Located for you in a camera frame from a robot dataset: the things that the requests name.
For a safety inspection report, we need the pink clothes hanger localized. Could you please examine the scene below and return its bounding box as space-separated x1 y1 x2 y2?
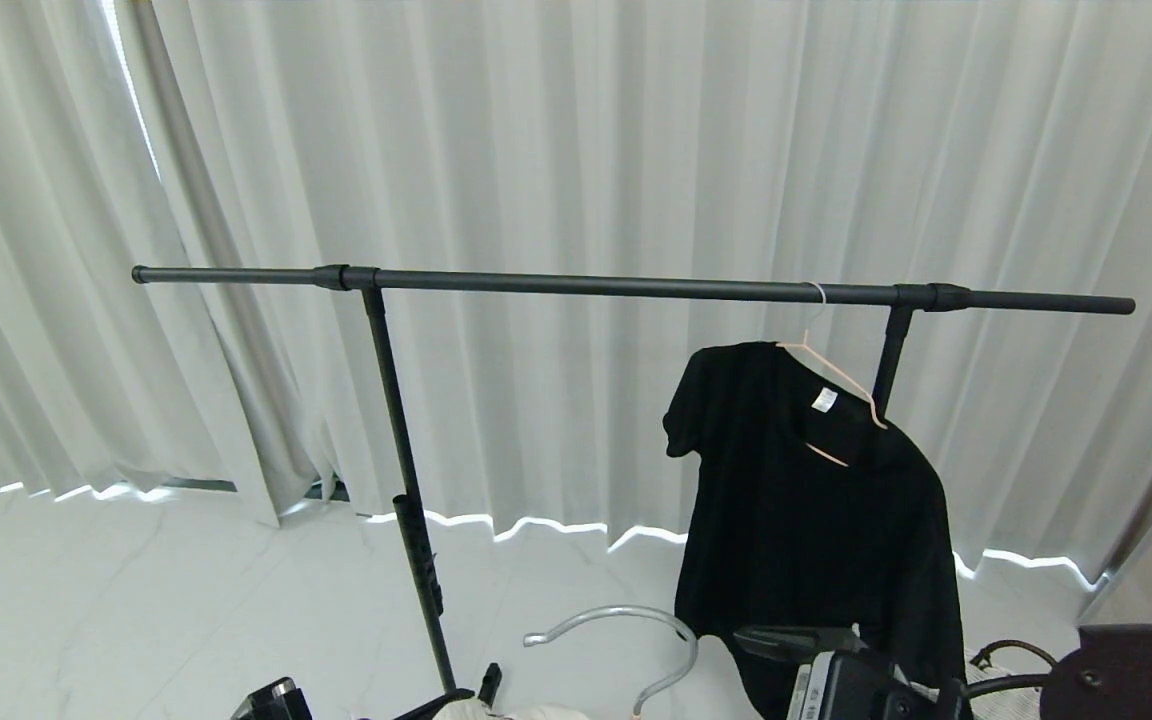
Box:
522 604 700 720
774 282 890 469

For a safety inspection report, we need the black clothes rack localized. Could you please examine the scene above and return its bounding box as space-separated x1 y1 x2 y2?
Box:
131 264 1137 720

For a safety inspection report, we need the white curtain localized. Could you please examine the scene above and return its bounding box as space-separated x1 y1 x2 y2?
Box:
0 0 1152 586

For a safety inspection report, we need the cream printed garment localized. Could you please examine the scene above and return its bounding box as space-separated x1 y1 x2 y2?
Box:
431 700 589 720

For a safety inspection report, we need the black cable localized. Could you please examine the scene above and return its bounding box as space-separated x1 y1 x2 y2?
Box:
964 673 1053 703

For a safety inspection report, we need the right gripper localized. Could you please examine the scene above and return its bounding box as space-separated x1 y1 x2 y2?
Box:
790 649 973 720

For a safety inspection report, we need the black sleeveless top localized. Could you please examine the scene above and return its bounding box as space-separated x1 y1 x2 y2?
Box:
662 340 968 717

